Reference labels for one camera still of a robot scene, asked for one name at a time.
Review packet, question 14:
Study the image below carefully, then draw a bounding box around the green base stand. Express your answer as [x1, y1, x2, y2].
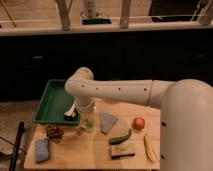
[82, 18, 112, 25]

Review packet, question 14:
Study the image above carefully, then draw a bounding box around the black pole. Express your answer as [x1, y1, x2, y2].
[9, 122, 25, 171]

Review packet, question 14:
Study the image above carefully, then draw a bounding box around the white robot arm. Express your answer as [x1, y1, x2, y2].
[65, 67, 213, 171]

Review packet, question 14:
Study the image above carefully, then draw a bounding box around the grey-blue triangular cloth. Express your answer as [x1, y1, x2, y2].
[100, 112, 118, 134]

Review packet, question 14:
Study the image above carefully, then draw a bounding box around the green plastic tray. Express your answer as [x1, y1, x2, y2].
[33, 79, 80, 126]

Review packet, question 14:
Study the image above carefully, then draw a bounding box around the brown grape bunch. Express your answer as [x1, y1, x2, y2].
[46, 125, 64, 140]

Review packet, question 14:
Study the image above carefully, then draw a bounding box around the yellow banana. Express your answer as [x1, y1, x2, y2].
[144, 134, 158, 162]

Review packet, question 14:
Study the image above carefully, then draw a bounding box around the green cucumber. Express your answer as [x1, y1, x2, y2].
[108, 129, 132, 145]

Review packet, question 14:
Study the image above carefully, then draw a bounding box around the red apple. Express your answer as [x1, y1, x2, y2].
[132, 117, 145, 130]

